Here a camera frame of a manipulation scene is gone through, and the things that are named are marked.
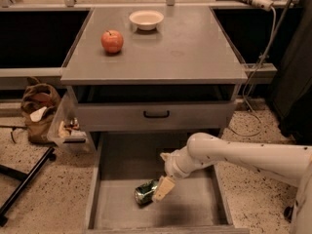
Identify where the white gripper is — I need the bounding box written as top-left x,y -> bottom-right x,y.
152,149 -> 195,203

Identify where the crushed green soda can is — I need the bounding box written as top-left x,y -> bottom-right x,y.
134,179 -> 159,205

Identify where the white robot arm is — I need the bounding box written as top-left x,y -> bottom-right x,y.
152,133 -> 312,234

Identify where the open grey middle drawer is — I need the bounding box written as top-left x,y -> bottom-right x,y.
84,132 -> 250,234

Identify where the grey top drawer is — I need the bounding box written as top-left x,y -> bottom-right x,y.
75,102 -> 236,132

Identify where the grey drawer cabinet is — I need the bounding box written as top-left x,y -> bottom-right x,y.
61,5 -> 247,145

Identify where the clear plastic bin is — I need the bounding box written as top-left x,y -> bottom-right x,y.
47,94 -> 91,152

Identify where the black office chair base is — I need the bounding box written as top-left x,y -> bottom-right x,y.
284,206 -> 293,222

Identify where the black metal stand leg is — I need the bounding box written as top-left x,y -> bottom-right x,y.
0,147 -> 57,227

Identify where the red apple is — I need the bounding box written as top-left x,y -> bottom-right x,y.
100,30 -> 124,54

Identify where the brown fabric bag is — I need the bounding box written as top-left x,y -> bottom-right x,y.
20,77 -> 60,144

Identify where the white bowl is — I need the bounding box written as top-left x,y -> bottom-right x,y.
129,10 -> 164,31

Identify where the black drawer handle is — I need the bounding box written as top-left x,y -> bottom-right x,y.
143,110 -> 171,119

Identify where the white cable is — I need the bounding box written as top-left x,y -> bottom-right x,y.
227,7 -> 277,137

